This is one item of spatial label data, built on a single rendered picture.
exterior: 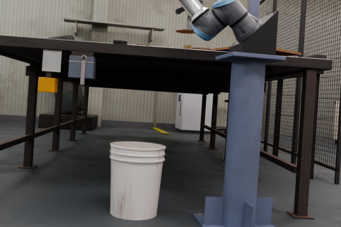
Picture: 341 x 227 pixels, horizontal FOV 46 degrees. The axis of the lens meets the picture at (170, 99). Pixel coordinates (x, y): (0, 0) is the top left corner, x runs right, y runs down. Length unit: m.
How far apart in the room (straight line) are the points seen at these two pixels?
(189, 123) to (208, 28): 5.65
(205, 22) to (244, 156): 0.69
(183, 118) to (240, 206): 5.63
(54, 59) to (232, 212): 1.24
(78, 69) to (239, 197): 1.08
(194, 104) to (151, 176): 5.60
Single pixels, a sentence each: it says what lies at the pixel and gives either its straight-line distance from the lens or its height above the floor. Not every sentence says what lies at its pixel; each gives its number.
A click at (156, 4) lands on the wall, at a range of 8.54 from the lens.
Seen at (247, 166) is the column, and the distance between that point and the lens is 2.01.
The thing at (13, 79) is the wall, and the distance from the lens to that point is 8.36.
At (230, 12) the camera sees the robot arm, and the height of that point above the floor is 1.07.
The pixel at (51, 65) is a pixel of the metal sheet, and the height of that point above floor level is 0.77.
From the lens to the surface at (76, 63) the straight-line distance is 2.25.
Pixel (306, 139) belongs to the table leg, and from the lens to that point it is 2.43.
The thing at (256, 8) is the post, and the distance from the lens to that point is 4.46.
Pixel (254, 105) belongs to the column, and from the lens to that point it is 2.00.
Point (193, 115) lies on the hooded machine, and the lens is 7.64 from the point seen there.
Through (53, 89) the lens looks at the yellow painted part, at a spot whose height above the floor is 0.64.
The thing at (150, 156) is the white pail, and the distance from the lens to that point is 2.05.
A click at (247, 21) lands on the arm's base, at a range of 2.04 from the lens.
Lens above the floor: 0.63
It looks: level
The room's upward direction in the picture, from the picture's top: 4 degrees clockwise
